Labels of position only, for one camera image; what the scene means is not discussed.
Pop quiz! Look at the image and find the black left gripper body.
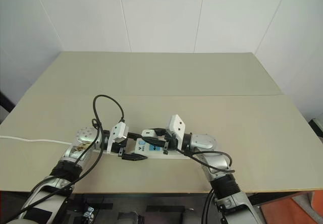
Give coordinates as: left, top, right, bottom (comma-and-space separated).
110, 139, 128, 156

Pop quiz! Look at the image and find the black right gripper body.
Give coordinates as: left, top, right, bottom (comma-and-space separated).
161, 131, 183, 156

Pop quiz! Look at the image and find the white charger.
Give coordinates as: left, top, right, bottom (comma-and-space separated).
141, 129, 159, 140

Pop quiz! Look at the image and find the white power strip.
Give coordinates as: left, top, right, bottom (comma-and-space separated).
91, 136, 191, 161

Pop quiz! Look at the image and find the orange panel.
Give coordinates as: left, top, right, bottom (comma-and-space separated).
259, 190, 323, 224

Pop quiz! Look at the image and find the dark box with pale edge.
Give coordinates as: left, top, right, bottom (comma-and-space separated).
308, 117, 323, 140

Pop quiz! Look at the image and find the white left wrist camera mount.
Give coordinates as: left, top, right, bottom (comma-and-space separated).
106, 122, 130, 155

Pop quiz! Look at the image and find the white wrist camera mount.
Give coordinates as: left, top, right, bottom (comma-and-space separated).
106, 122, 130, 155
166, 114, 187, 150

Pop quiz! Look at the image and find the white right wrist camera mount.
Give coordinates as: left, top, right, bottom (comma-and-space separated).
166, 114, 187, 150

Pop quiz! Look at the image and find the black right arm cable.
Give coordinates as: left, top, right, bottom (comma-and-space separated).
173, 146, 237, 224

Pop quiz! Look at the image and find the silver metal bracket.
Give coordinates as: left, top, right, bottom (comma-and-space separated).
82, 206, 95, 220

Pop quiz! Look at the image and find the white power strip cord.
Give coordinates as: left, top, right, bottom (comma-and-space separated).
0, 135, 73, 145

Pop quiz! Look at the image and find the black object at wall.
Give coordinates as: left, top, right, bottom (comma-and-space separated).
0, 89, 16, 121

